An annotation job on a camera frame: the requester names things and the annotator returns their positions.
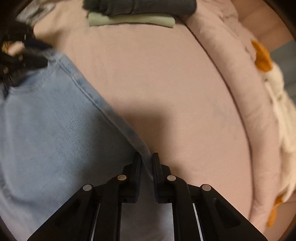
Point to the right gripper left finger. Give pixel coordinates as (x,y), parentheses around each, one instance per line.
(94,212)

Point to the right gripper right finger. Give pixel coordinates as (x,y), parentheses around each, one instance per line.
(199,212)

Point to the light blue denim pants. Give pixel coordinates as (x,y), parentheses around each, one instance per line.
(58,134)

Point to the folded dark denim pants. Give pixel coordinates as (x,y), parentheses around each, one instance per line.
(120,7)

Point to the pink quilted duvet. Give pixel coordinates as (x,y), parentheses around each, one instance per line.
(217,27)

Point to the folded light green garment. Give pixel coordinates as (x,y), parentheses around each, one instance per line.
(98,19)

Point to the white goose plush toy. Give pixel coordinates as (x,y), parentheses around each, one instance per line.
(284,110)

